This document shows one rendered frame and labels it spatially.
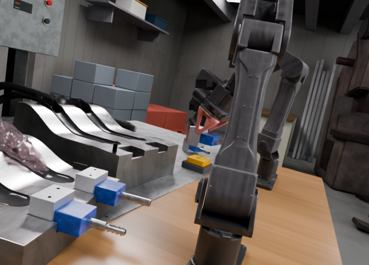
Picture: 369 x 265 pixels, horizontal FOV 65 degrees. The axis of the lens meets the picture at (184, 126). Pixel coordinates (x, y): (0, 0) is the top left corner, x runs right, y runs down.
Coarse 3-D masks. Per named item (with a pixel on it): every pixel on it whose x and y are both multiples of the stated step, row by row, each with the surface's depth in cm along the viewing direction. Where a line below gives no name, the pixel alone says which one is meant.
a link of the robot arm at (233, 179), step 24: (264, 24) 47; (240, 48) 46; (264, 48) 47; (240, 72) 45; (264, 72) 45; (240, 96) 44; (264, 96) 44; (240, 120) 43; (240, 144) 42; (216, 168) 41; (240, 168) 41; (216, 192) 40; (240, 192) 40; (240, 216) 41
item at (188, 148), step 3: (183, 141) 117; (183, 144) 117; (186, 144) 116; (183, 147) 117; (186, 147) 116; (189, 147) 115; (192, 147) 113; (195, 147) 112; (198, 147) 113; (201, 147) 114; (183, 150) 117; (186, 150) 116; (189, 150) 116; (192, 150) 113; (195, 150) 112; (198, 150) 113; (201, 150) 112; (204, 150) 111; (207, 153) 109
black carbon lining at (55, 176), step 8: (48, 168) 55; (40, 176) 51; (48, 176) 53; (56, 176) 54; (64, 176) 54; (0, 184) 44; (0, 192) 43; (8, 192) 44; (16, 192) 44; (0, 200) 41; (8, 200) 42; (16, 200) 42; (24, 200) 43
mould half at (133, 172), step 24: (24, 120) 76; (48, 120) 74; (72, 120) 80; (48, 144) 72; (72, 144) 68; (96, 144) 66; (144, 144) 76; (168, 144) 81; (120, 168) 63; (144, 168) 71; (168, 168) 82
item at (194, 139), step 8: (192, 128) 81; (200, 128) 81; (192, 136) 81; (200, 136) 80; (208, 136) 79; (216, 136) 80; (192, 144) 82; (200, 144) 82; (208, 144) 79; (216, 144) 82
